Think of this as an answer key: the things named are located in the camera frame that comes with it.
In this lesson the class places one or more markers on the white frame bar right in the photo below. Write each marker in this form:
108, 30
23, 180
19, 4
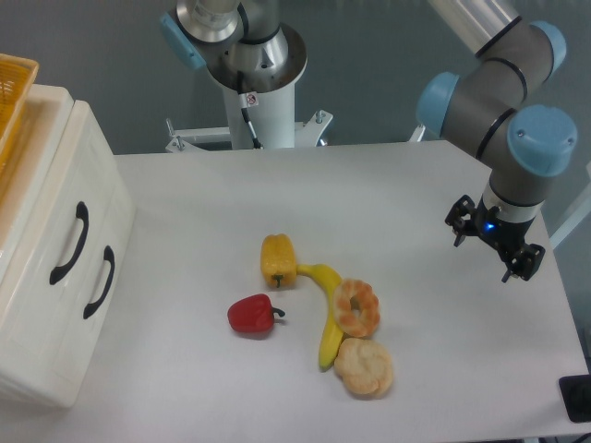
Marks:
575, 213

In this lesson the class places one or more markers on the red bell pepper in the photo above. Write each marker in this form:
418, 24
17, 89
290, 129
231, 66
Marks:
253, 314

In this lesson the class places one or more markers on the yellow banana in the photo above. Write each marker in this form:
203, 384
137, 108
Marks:
332, 336

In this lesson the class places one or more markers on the yellow plastic basket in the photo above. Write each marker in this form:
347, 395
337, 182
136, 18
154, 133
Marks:
17, 76

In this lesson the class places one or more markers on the glazed ring doughnut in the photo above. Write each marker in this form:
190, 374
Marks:
356, 308

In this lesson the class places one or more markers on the white drawer cabinet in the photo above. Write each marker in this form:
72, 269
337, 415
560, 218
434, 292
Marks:
46, 114

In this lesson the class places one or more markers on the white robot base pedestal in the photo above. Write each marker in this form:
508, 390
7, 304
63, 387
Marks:
256, 61

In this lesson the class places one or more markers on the yellow bell pepper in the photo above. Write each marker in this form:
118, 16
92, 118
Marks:
278, 261

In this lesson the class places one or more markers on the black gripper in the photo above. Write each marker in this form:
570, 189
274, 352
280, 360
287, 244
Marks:
491, 225

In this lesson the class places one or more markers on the black device at edge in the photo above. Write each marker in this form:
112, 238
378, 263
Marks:
575, 392

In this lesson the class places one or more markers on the black lower drawer handle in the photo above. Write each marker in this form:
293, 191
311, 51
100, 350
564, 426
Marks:
104, 282

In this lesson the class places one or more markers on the round bread bun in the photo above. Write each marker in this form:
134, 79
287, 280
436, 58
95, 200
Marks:
365, 367

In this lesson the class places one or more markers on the black top drawer handle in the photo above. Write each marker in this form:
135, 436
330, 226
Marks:
75, 244

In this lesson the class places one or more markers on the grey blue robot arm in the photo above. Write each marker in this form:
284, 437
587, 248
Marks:
484, 114

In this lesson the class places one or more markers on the black drawer handle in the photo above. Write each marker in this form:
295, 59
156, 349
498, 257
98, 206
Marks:
75, 244
104, 282

